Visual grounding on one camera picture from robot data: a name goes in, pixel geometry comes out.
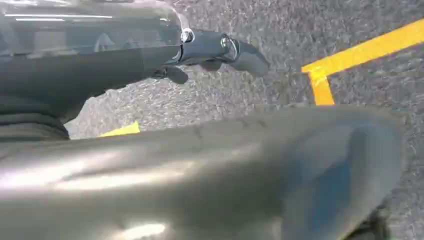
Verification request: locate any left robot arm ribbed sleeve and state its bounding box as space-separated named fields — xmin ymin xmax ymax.
xmin=0 ymin=94 xmax=71 ymax=143

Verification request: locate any yellow floor tape marking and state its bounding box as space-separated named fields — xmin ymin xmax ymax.
xmin=300 ymin=18 xmax=424 ymax=106

